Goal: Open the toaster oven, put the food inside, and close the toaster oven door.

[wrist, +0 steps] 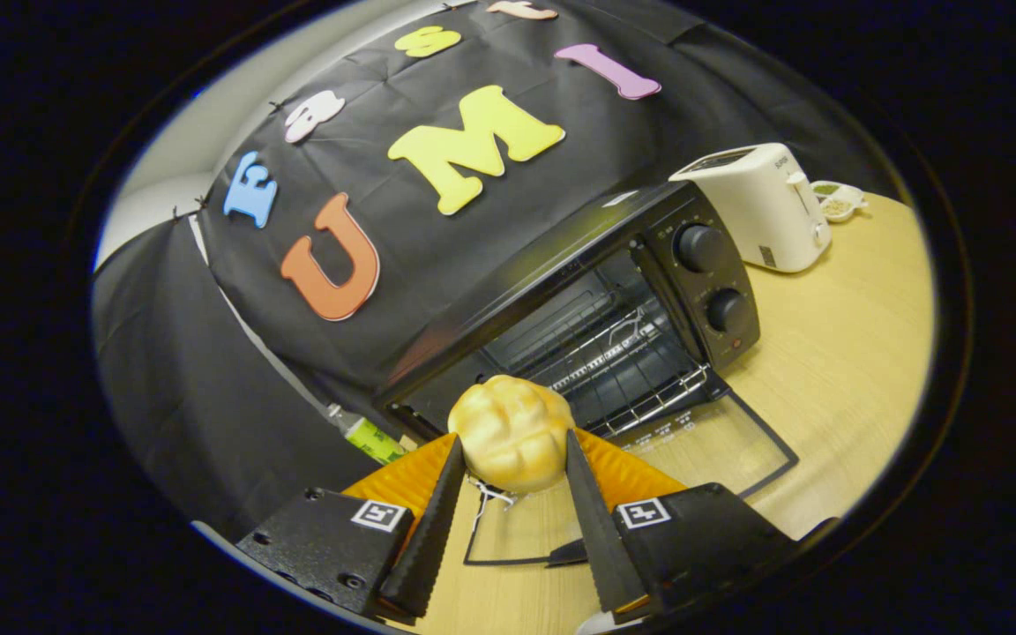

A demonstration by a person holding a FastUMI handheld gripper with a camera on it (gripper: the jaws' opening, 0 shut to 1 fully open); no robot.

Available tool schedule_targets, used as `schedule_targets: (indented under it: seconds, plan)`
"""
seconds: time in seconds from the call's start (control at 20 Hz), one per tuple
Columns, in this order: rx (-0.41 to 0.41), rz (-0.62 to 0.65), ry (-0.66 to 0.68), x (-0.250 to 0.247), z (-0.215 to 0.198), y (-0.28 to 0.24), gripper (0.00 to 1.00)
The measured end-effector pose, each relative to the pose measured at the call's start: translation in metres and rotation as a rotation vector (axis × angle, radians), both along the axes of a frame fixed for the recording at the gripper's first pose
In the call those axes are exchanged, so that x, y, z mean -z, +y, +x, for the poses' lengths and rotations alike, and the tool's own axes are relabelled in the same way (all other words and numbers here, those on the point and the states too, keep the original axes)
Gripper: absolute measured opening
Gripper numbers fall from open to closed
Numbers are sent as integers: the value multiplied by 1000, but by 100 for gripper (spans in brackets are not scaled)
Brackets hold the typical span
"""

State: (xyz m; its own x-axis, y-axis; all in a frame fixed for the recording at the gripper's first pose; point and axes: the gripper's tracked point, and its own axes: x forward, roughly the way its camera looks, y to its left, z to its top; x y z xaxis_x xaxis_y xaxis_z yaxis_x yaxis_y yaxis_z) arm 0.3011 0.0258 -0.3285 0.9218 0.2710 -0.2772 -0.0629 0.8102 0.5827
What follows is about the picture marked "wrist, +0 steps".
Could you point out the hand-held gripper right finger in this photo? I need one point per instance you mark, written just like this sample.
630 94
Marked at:
601 538

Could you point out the white divided snack dish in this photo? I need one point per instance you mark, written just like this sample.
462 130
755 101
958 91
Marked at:
839 203

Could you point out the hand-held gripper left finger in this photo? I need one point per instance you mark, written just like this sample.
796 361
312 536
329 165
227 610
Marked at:
424 547

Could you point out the white plate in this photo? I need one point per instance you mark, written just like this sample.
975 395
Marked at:
598 624

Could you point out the white slot toaster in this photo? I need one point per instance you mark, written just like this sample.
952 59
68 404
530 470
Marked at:
759 207

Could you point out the green label plastic bottle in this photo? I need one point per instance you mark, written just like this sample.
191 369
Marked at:
371 438

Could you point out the black toaster oven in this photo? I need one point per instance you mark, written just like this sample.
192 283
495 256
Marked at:
561 265

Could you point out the golden bread bun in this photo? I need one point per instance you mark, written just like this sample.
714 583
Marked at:
512 432

